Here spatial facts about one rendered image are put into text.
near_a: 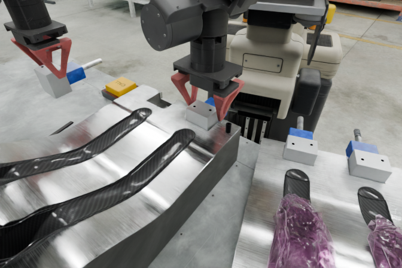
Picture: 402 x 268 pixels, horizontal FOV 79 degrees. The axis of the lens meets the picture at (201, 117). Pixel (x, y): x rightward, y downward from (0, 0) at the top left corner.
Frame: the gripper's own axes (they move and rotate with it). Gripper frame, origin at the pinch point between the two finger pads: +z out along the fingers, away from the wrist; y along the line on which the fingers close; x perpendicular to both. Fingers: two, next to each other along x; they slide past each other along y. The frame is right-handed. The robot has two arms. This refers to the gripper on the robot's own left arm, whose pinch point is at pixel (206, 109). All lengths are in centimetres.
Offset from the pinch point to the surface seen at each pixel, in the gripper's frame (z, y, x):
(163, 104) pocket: 4.6, -12.2, 0.6
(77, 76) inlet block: -1.9, -27.0, -9.3
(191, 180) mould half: 2.4, 6.8, -13.1
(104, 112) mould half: 2.4, -17.5, -10.6
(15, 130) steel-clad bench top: 11.3, -39.4, -21.9
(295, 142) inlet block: 2.4, 16.2, 4.4
